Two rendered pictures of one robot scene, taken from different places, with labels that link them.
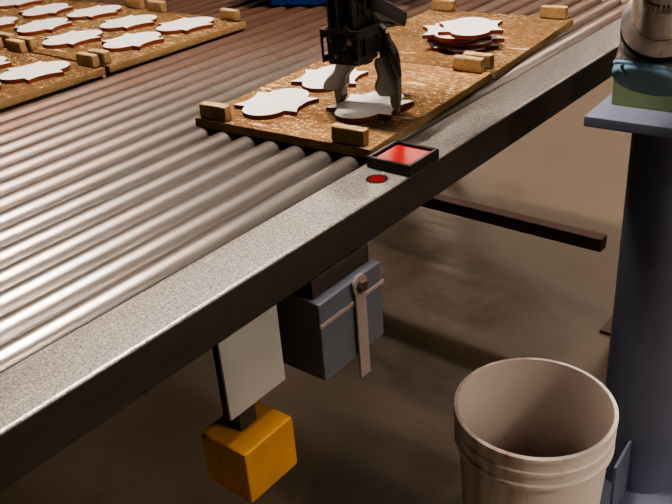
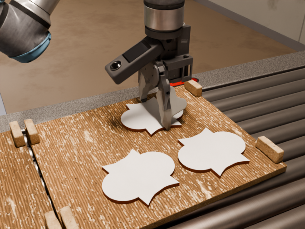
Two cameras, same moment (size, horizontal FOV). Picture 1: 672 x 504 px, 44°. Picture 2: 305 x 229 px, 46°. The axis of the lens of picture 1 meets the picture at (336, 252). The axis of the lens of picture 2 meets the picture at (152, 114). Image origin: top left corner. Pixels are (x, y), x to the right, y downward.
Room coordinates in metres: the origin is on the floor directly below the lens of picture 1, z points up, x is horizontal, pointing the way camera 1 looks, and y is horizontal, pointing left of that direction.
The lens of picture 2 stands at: (1.91, 0.21, 1.38)
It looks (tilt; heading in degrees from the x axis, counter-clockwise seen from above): 34 degrees down; 206
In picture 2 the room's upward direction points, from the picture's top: straight up
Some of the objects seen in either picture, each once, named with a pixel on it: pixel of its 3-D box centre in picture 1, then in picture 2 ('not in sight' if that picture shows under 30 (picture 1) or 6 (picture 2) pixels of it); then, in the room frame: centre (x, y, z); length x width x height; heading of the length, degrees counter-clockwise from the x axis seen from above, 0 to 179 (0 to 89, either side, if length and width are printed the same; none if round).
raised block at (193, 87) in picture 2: (349, 134); (193, 87); (1.17, -0.03, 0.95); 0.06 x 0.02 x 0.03; 53
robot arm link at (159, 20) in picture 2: not in sight; (163, 14); (1.30, -0.06, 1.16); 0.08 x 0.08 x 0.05
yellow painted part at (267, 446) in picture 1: (242, 400); not in sight; (0.84, 0.13, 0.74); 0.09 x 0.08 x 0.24; 140
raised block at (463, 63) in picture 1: (468, 64); (31, 131); (1.49, -0.27, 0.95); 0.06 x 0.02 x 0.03; 53
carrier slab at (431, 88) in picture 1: (348, 98); (146, 147); (1.41, -0.04, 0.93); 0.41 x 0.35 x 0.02; 143
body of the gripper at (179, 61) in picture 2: (353, 22); (165, 53); (1.30, -0.06, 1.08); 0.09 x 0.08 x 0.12; 144
